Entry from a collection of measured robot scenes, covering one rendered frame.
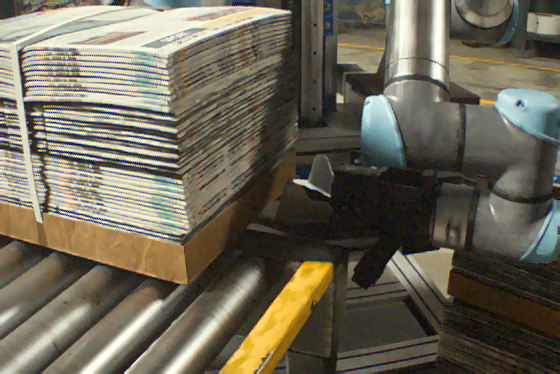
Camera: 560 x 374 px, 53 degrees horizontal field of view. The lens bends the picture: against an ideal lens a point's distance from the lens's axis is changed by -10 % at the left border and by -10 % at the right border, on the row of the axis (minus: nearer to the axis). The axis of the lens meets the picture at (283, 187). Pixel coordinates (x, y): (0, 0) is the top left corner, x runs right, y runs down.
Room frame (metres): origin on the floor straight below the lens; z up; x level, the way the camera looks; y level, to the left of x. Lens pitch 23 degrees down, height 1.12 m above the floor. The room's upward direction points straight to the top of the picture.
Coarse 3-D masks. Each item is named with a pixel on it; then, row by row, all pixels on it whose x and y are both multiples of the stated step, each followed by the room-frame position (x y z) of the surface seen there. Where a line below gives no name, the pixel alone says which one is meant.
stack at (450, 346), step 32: (480, 256) 0.75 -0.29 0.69; (512, 288) 0.71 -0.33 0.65; (544, 288) 0.67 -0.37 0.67; (448, 320) 0.77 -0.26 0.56; (480, 320) 0.73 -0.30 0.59; (512, 320) 0.70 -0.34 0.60; (448, 352) 0.76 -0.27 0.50; (480, 352) 0.72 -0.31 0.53; (512, 352) 0.69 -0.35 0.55; (544, 352) 0.65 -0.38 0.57
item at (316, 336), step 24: (240, 240) 0.59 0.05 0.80; (264, 240) 0.59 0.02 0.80; (288, 240) 0.59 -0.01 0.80; (288, 264) 0.55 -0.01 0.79; (336, 264) 0.54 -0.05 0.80; (336, 288) 0.54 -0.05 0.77; (264, 312) 0.56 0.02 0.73; (312, 312) 0.54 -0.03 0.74; (336, 312) 0.55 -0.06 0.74; (240, 336) 0.58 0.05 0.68; (312, 336) 0.54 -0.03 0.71; (336, 336) 0.55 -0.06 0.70
